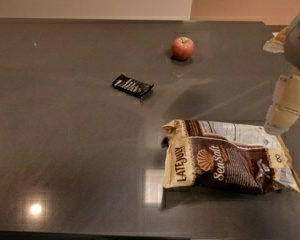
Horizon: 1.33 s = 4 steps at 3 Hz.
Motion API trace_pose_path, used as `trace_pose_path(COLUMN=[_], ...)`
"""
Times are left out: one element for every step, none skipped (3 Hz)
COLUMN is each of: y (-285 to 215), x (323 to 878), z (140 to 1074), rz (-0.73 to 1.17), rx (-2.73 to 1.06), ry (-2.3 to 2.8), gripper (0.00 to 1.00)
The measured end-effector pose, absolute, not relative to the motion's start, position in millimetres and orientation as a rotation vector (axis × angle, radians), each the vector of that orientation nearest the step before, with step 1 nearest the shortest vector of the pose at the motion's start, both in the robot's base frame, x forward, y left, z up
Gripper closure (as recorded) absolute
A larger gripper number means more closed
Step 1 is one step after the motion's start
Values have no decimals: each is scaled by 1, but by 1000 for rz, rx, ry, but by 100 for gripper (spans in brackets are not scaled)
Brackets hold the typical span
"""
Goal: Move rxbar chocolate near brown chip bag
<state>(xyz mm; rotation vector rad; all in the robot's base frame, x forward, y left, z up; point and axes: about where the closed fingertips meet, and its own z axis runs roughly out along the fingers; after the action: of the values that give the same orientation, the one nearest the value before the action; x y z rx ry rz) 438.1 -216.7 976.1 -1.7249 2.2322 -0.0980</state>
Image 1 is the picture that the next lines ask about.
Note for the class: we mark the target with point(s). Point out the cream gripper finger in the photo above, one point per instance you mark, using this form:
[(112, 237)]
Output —
[(285, 108), (276, 43)]

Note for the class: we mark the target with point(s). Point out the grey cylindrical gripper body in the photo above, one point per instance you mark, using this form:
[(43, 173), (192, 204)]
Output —
[(298, 45)]

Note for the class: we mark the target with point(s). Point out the black rxbar chocolate wrapper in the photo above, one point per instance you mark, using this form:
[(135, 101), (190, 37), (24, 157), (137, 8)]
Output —
[(132, 86)]

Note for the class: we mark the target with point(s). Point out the brown Late July chip bag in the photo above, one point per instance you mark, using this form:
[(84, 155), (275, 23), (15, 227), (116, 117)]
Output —
[(237, 157)]

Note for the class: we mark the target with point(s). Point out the red apple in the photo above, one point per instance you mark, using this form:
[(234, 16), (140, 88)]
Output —
[(182, 48)]

